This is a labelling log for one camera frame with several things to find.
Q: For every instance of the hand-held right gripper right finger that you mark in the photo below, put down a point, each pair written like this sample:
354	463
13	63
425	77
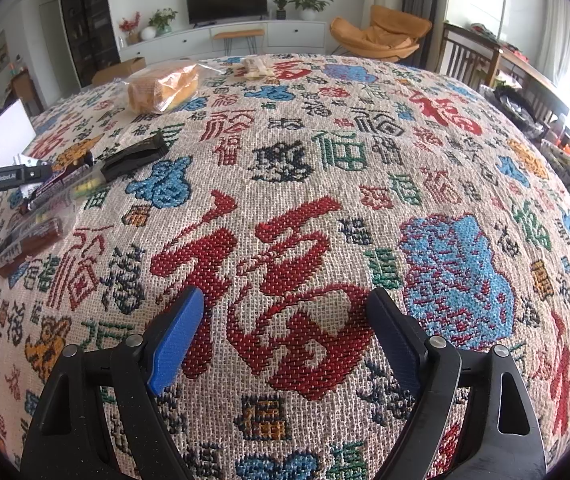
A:
395	340

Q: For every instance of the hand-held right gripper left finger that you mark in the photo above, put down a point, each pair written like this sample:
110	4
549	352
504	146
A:
177	340

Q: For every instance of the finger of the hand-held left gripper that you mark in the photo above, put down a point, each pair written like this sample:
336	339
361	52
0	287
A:
37	172

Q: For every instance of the purple snack bar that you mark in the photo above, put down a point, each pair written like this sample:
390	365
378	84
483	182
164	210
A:
60	187

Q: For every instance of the white cardboard box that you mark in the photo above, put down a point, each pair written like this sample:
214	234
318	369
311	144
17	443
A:
5	135

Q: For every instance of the bagged sliced bread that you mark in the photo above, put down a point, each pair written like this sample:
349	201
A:
165	85

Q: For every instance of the beige snack packet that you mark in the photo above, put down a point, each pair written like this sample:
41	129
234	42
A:
255	69

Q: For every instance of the yellow green snack stick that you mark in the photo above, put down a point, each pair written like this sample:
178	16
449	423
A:
90	187

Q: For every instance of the dark red snack bar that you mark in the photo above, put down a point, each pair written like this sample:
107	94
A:
30	245

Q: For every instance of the black snack packet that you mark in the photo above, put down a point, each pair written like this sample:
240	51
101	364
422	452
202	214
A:
132	157

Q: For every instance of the brown cardboard box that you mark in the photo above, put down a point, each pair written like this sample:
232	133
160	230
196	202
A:
120	71

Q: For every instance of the printed woven blanket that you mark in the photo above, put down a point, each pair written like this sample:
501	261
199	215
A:
315	210

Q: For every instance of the dark display cabinet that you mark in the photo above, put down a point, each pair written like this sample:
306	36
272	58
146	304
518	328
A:
87	20

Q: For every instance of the red flower arrangement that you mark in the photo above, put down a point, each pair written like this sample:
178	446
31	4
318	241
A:
128	25

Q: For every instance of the white round vase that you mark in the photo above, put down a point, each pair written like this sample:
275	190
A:
148	33

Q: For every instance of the white television cabinet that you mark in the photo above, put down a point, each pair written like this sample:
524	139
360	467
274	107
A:
175	42

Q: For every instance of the leafy green potted plant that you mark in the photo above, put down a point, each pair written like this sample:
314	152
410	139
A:
162	20

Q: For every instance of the wooden stool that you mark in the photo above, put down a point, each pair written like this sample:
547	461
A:
237	35

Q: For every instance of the black television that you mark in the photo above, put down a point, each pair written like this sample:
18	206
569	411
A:
227	0

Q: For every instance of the small dark potted plant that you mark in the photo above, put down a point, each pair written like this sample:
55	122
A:
280	9

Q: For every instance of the dark wooden chair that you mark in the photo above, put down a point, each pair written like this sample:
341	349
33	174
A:
465	55

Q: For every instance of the wooden side desk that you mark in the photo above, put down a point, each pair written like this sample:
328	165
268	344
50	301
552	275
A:
535	72

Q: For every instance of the orange lounge chair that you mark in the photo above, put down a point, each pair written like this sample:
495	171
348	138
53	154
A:
380	35

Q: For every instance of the large green potted plant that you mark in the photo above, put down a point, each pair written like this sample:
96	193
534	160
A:
310	2

